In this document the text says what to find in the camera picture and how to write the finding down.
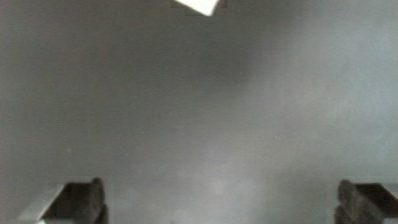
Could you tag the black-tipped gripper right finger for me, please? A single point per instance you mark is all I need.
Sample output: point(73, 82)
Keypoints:
point(368, 203)

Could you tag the white sheet with markers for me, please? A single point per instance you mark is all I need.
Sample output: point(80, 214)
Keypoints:
point(199, 7)

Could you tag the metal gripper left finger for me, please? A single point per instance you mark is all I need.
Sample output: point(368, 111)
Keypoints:
point(69, 204)

